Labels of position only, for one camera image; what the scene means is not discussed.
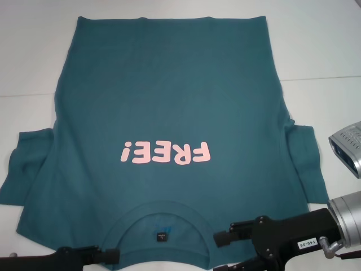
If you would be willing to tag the teal FREE print t-shirt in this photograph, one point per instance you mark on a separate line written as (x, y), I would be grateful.
(169, 98)

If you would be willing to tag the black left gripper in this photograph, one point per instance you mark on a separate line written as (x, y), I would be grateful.
(67, 258)

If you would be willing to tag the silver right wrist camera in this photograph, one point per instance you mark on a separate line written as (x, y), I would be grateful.
(345, 146)

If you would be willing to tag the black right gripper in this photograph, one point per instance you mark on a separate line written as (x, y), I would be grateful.
(290, 240)

